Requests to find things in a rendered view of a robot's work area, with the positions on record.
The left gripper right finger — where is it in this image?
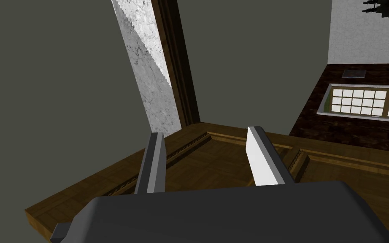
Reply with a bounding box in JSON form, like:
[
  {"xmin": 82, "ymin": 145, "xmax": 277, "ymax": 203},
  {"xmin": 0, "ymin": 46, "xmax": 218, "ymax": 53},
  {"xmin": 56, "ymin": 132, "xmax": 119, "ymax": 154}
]
[{"xmin": 246, "ymin": 126, "xmax": 296, "ymax": 187}]

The white gridded window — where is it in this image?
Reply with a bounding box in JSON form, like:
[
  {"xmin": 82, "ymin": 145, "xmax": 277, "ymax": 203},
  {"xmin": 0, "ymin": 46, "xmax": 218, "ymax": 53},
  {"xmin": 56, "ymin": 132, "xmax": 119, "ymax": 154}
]
[{"xmin": 316, "ymin": 84, "xmax": 389, "ymax": 121}]

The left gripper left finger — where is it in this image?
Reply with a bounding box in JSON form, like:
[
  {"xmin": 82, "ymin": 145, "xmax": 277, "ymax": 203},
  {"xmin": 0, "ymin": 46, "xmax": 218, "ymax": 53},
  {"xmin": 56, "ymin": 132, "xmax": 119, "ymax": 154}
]
[{"xmin": 134, "ymin": 132, "xmax": 167, "ymax": 195}]

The small grey wall plate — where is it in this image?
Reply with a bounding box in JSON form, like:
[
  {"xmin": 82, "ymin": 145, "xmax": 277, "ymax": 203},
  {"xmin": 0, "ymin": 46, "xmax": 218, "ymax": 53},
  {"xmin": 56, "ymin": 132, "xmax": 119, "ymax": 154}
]
[{"xmin": 341, "ymin": 69, "xmax": 367, "ymax": 78}]

